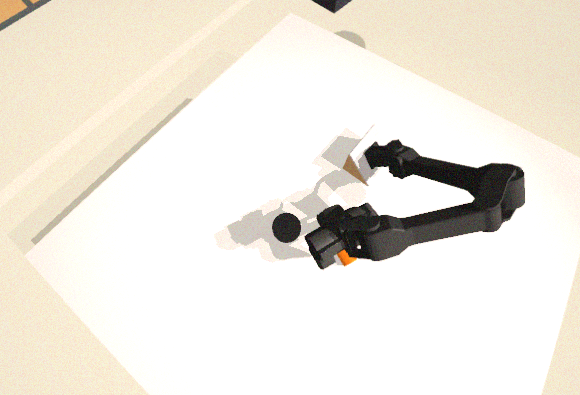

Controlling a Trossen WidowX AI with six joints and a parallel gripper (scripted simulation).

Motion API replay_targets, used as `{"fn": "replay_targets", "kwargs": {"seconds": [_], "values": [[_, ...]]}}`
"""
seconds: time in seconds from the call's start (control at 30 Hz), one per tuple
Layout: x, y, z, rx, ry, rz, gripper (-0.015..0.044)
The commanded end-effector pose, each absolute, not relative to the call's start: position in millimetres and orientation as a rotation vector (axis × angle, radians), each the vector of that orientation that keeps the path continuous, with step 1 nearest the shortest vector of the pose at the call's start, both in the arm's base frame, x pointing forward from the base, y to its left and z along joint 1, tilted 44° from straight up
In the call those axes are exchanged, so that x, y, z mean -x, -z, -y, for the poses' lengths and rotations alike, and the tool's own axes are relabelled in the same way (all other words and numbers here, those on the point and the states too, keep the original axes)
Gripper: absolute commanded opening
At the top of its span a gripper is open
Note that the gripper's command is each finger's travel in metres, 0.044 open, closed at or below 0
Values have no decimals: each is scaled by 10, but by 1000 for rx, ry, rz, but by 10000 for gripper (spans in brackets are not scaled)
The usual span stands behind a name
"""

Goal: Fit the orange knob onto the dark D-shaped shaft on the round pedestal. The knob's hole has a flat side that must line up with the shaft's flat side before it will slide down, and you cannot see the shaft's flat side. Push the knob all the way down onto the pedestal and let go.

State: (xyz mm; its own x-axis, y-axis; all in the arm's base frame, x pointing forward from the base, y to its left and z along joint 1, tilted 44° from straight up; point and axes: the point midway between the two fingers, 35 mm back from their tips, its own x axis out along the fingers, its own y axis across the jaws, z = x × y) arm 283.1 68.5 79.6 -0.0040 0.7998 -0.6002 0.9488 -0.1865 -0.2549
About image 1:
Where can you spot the orange knob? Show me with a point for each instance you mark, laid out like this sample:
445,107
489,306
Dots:
344,258

